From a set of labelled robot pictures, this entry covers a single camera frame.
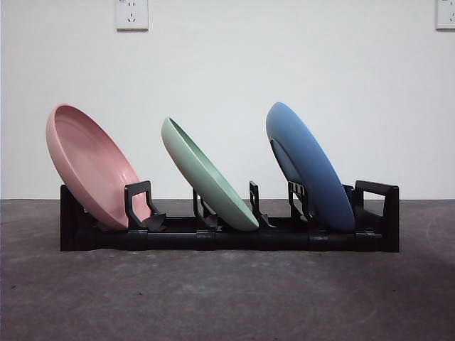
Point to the blue round plate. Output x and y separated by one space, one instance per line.
313 160

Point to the pink round plate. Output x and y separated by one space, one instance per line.
89 160

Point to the black plastic dish rack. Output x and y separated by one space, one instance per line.
249 243

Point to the green round plate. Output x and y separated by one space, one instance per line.
209 184

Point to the white wall socket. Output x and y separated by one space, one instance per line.
132 16
446 14

